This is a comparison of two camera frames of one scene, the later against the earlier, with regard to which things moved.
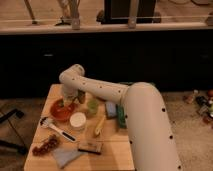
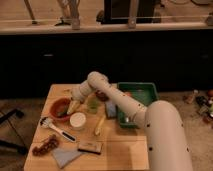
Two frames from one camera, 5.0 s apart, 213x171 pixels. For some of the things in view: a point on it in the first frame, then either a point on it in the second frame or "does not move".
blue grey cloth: x=64 y=156 does not move
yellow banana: x=101 y=125 does not move
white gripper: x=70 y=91 to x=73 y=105
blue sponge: x=111 y=109 does not move
